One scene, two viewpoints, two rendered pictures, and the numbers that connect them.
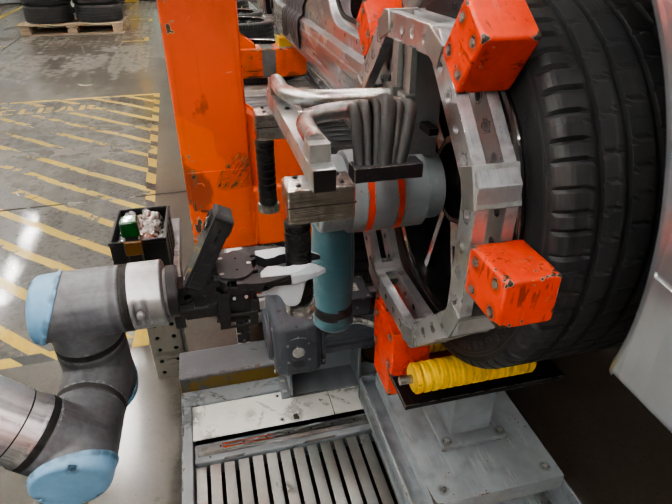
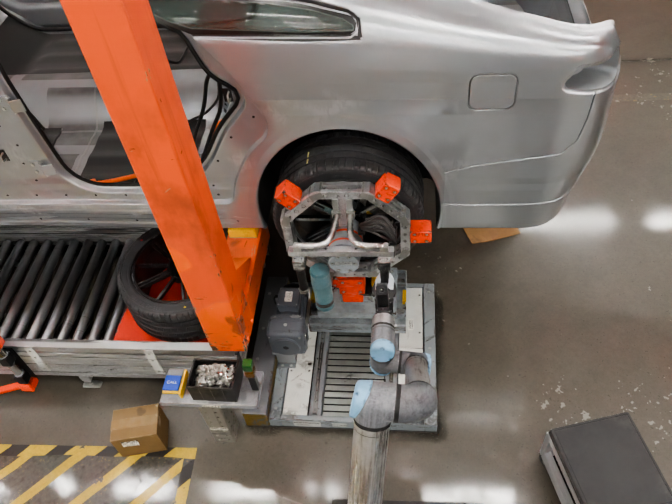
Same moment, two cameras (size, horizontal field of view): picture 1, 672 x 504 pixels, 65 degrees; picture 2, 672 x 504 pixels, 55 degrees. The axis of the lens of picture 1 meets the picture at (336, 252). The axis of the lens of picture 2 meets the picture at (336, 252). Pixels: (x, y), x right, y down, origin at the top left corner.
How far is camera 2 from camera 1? 2.30 m
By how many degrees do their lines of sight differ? 52
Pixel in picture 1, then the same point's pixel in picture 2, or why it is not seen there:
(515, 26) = (397, 181)
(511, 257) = (419, 226)
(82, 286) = (388, 333)
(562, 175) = (416, 200)
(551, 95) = (404, 186)
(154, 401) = (254, 444)
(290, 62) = not seen: outside the picture
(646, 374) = (450, 222)
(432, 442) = (367, 304)
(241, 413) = (297, 389)
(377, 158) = (393, 235)
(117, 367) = not seen: hidden behind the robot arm
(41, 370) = not seen: outside the picture
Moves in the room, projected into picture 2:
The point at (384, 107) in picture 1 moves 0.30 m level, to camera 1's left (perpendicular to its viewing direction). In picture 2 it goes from (384, 222) to (361, 281)
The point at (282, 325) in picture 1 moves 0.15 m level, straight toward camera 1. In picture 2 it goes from (300, 332) to (332, 335)
